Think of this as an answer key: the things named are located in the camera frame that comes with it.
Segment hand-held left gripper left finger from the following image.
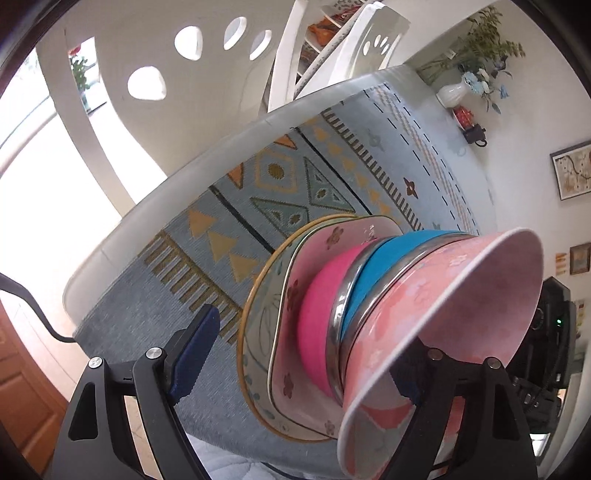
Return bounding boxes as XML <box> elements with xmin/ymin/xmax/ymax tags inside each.
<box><xmin>46</xmin><ymin>304</ymin><xmax>221</xmax><ymax>480</ymax></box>

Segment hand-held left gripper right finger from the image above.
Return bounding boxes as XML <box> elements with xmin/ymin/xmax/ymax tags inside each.
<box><xmin>379</xmin><ymin>337</ymin><xmax>539</xmax><ymax>480</ymax></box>

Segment cream plate with yellow rim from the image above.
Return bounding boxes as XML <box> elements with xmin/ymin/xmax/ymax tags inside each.
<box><xmin>236</xmin><ymin>215</ymin><xmax>358</xmax><ymax>443</ymax></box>

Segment pink floral bowl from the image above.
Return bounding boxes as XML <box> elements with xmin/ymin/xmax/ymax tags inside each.
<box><xmin>337</xmin><ymin>227</ymin><xmax>544</xmax><ymax>480</ymax></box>

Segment blue bowl with steel rim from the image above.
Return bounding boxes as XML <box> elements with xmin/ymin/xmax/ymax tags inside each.
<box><xmin>339</xmin><ymin>230</ymin><xmax>476</xmax><ymax>370</ymax></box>

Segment magenta bowl with steel rim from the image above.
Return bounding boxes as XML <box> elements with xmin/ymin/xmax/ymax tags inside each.
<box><xmin>298</xmin><ymin>242</ymin><xmax>384</xmax><ymax>407</ymax></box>

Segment pink square floral plate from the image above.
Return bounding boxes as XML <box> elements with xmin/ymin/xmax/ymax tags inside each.
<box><xmin>268</xmin><ymin>216</ymin><xmax>402</xmax><ymax>437</ymax></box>

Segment white quilted cloth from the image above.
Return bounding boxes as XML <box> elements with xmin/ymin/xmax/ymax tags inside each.
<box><xmin>189</xmin><ymin>438</ymin><xmax>282</xmax><ymax>480</ymax></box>

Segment framed map picture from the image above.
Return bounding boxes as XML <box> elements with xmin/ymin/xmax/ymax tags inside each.
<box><xmin>549</xmin><ymin>141</ymin><xmax>591</xmax><ymax>201</ymax></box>

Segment wooden door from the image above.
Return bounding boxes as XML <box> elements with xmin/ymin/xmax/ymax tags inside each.
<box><xmin>0</xmin><ymin>300</ymin><xmax>80</xmax><ymax>467</ymax></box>

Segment blue woven patterned table mat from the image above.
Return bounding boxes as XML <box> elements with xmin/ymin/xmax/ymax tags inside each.
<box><xmin>74</xmin><ymin>83</ymin><xmax>481</xmax><ymax>476</ymax></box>

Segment dark brown lidded mug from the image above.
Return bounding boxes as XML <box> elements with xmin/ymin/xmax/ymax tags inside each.
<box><xmin>463</xmin><ymin>124</ymin><xmax>489</xmax><ymax>146</ymax></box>

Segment blue artificial flowers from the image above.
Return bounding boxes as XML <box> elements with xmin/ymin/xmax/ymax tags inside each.
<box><xmin>462</xmin><ymin>55</ymin><xmax>513</xmax><ymax>114</ymax></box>

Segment white ceramic vase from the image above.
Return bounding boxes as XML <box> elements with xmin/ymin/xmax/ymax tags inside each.
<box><xmin>436</xmin><ymin>76</ymin><xmax>472</xmax><ymax>108</ymax></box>

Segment white dining chair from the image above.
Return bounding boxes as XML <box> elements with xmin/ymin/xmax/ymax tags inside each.
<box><xmin>37</xmin><ymin>0</ymin><xmax>301</xmax><ymax>222</ymax></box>
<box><xmin>268</xmin><ymin>2</ymin><xmax>411</xmax><ymax>112</ymax></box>

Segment glass vase with green plant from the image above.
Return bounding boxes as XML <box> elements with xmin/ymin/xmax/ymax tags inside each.
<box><xmin>416</xmin><ymin>6</ymin><xmax>527</xmax><ymax>86</ymax></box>

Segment small framed wall picture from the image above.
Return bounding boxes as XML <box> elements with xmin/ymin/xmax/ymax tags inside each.
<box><xmin>569</xmin><ymin>243</ymin><xmax>591</xmax><ymax>276</ymax></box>

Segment black cable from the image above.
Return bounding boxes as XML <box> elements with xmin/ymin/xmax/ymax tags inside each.
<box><xmin>0</xmin><ymin>272</ymin><xmax>77</xmax><ymax>344</ymax></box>

